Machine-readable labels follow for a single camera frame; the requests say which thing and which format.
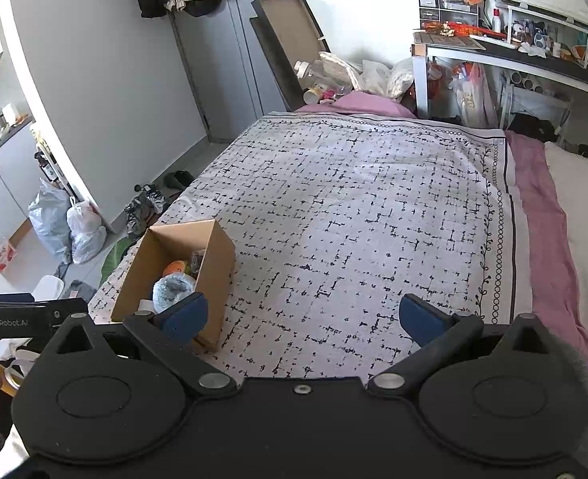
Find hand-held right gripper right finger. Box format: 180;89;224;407
368;293;569;401

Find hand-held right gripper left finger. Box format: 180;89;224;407
35;293;237;401

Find grey plush toy pink ear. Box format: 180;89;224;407
153;273;196;313

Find brown cardboard box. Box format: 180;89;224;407
110;220;236;353

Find white stool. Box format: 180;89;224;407
32;274;66;301

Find red and white bag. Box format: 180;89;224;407
0;238;18;273

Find grey plastic bag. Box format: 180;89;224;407
28;178;73;263

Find white plastic bag red print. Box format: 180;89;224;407
67;200;108;265

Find pile of dark shoes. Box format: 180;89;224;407
123;184;171;236

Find white black-patterned blanket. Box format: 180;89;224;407
89;111;532;376

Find dark slippers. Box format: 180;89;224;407
166;170;195;191

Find kitchen counter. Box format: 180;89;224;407
0;102;38;233

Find black bag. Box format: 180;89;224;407
507;113;560;141

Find white desk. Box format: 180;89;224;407
412;29;588;133

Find white crumpled plastic bag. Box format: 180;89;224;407
362;58;416;101

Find clear crumpled plastic bag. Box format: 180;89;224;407
319;52;365;95

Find clear plastic bottle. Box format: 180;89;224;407
294;60;335;81

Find flat leaning cardboard box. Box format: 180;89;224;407
250;0;333;111

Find small drawer organiser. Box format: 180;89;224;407
417;0;480;27

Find white monitor riser shelf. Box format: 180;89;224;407
505;3;588;69

